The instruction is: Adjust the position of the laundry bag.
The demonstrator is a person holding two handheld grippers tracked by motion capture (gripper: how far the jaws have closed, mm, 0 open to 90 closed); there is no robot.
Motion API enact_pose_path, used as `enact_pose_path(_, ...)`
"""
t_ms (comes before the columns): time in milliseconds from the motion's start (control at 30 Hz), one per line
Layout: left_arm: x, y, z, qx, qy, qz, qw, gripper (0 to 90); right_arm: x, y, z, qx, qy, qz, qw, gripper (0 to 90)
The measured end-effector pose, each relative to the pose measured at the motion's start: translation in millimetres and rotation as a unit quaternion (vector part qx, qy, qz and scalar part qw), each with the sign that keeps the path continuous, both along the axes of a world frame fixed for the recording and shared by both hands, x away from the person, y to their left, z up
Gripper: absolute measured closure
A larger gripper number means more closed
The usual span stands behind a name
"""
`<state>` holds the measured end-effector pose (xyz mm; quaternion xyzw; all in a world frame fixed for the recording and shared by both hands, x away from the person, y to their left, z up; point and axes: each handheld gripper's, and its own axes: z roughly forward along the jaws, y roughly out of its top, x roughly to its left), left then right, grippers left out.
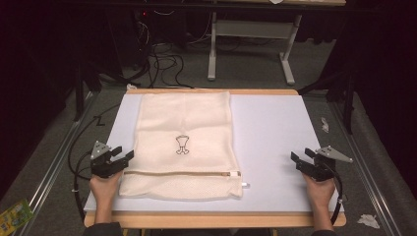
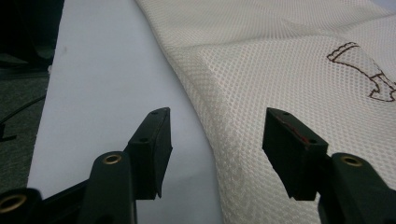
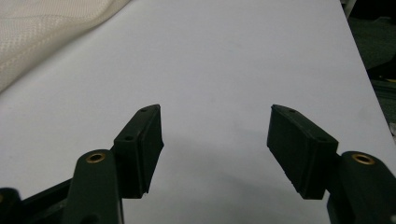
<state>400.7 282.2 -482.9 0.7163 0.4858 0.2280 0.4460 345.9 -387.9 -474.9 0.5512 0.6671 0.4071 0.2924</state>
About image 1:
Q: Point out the black overhead bar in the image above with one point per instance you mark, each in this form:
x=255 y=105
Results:
x=196 y=6

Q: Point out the person's right hand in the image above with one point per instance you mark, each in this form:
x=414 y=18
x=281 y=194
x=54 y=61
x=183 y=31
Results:
x=320 y=193

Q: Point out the crumpled white paper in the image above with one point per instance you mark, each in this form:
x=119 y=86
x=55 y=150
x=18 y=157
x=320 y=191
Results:
x=369 y=221

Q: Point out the wooden table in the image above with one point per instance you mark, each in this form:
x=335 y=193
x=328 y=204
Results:
x=213 y=220

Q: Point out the black computer tower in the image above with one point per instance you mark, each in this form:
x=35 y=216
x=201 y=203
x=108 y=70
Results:
x=141 y=36

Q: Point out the person's left hand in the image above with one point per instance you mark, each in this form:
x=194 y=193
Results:
x=104 y=190

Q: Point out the metal floor rail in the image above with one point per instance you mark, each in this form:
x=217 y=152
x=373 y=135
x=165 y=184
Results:
x=364 y=170
x=49 y=170

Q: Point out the white metal desk frame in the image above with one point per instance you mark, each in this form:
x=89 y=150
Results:
x=252 y=29

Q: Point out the cream mesh laundry bag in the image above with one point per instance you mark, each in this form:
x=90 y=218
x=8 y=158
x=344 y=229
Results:
x=183 y=131

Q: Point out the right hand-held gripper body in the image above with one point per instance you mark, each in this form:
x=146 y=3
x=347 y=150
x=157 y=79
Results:
x=319 y=170

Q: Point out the white table mat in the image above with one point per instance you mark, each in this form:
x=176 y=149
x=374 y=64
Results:
x=272 y=131

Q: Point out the small white paper scrap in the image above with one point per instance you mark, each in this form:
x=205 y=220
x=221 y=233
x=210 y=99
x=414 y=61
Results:
x=325 y=125

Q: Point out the black metal stand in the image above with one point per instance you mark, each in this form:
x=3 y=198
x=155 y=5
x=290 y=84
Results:
x=78 y=91
x=348 y=98

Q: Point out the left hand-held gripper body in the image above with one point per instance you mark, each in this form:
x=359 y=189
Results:
x=102 y=167

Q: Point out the green printed packet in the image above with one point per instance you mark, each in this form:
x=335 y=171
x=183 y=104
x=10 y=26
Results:
x=13 y=218

